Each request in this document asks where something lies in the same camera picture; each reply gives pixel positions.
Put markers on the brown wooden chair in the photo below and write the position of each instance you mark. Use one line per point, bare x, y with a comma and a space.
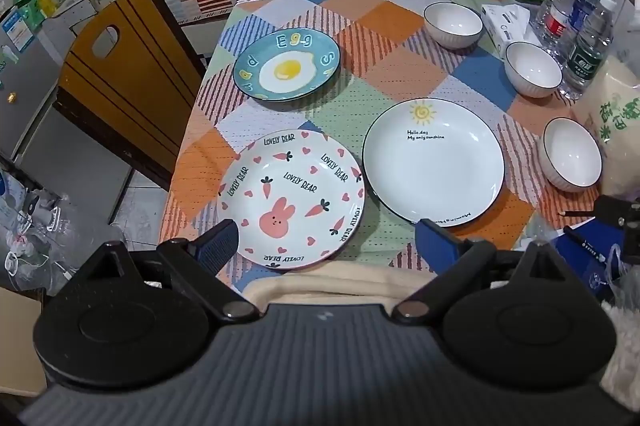
130, 81

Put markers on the crumpled clear plastic bags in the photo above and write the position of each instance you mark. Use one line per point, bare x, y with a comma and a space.
50, 231

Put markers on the white sun print plate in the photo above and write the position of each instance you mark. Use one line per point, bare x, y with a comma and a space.
435, 171

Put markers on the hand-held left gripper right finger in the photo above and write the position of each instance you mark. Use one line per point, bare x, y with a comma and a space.
435, 246

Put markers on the white tissue box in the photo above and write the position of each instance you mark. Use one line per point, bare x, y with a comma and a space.
505, 23

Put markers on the black pen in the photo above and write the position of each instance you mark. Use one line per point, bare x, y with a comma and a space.
582, 240

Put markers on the clear plastic bag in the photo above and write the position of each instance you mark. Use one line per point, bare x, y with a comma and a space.
625, 286

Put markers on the checked patchwork tablecloth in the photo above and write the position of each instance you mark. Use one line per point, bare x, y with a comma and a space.
400, 71

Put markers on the cardboard box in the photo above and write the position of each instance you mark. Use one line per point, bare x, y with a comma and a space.
17, 341

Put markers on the clear bag of rice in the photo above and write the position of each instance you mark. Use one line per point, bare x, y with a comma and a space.
620, 116

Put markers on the white ribbed bowl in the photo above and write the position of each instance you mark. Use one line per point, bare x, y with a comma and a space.
452, 23
532, 68
572, 158

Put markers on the thin pencil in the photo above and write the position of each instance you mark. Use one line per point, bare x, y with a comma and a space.
577, 211

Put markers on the blue folder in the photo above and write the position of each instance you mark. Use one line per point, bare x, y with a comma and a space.
570, 261

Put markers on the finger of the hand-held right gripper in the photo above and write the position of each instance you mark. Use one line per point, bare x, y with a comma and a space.
612, 208

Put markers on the grey fridge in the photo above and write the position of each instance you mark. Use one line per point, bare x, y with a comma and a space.
25, 91

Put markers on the teal fried egg plate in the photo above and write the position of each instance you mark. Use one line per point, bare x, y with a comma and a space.
287, 66

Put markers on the red label water bottle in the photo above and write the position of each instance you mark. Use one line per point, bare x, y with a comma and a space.
557, 23

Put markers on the cream fleece cloth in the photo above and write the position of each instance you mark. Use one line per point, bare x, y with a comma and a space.
622, 356

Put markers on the blue cap water bottle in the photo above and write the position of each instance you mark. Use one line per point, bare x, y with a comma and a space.
585, 13

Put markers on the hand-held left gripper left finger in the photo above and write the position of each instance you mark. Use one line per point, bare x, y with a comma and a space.
222, 242

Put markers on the white rabbit carrot plate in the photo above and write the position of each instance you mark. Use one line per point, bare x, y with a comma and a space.
300, 186

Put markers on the green label water bottle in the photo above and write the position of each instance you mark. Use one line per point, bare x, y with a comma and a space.
587, 61

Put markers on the green detergent bottle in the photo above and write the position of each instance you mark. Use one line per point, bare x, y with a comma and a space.
25, 3

